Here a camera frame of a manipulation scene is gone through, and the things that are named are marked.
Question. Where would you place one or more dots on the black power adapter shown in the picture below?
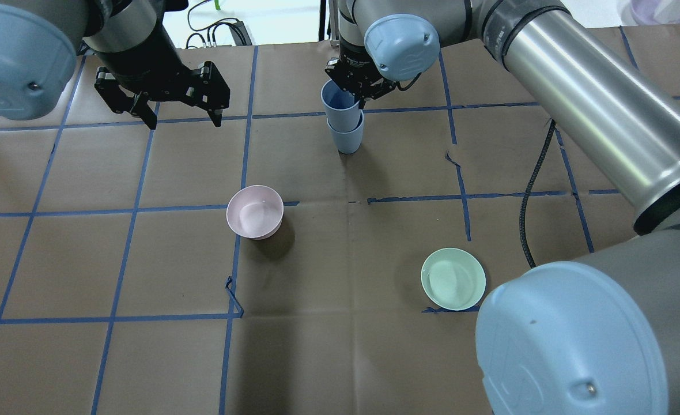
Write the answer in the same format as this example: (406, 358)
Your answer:
(239, 33)

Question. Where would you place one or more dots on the purple plate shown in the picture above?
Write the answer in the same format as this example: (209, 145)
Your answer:
(655, 12)

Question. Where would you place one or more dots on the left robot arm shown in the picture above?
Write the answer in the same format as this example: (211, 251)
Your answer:
(40, 42)

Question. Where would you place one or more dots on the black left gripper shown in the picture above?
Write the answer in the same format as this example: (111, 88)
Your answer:
(142, 63)

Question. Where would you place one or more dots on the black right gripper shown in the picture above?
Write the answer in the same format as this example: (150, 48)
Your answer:
(352, 65)

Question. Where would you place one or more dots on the mint green bowl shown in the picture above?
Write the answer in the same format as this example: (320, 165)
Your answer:
(453, 279)

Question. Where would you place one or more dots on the blue cup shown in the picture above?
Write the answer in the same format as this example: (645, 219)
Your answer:
(348, 142)
(341, 108)

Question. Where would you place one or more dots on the aluminium frame post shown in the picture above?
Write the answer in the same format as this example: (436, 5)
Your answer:
(333, 18)

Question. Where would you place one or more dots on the pink bowl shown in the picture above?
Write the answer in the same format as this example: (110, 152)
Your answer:
(255, 212)

